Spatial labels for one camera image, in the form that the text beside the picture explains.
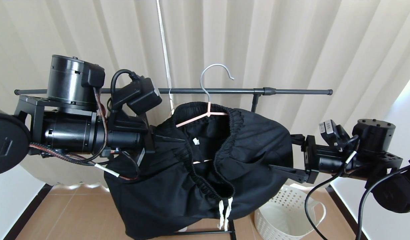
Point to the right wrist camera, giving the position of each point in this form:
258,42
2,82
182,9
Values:
334,131

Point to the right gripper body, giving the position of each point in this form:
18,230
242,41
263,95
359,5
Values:
331,161

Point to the black garment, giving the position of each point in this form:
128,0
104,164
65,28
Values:
158,193

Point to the beige curtain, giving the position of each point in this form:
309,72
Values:
274,40

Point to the pink clothes hanger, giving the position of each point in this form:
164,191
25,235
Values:
171,100
201,83

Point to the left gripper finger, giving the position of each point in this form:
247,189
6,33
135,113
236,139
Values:
168,138

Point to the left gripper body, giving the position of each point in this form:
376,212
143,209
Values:
68,133

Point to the white laundry basket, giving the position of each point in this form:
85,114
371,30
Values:
281,216

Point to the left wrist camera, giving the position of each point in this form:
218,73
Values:
141,96

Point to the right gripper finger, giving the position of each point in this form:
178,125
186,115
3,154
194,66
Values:
291,174
298,138

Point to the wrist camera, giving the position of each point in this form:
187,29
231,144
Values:
141,96
334,131

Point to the black clothes rack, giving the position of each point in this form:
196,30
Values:
291,91

